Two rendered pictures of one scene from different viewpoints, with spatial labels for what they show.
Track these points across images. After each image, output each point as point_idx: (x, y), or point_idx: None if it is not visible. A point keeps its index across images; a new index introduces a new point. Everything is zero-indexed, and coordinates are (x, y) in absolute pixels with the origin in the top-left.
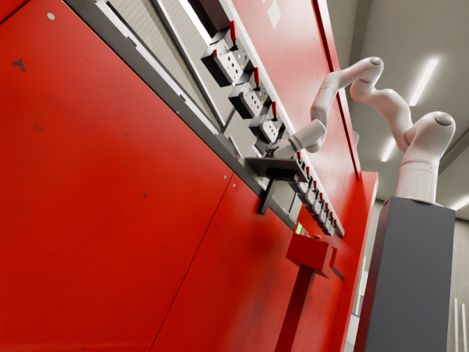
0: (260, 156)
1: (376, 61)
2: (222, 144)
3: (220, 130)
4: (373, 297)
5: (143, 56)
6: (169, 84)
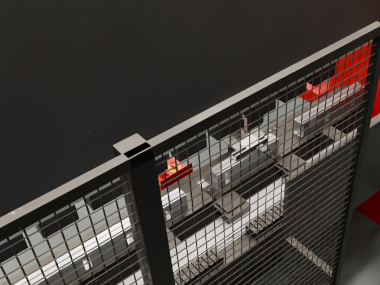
0: (246, 132)
1: None
2: (283, 119)
3: (329, 149)
4: (167, 154)
5: (323, 95)
6: (314, 101)
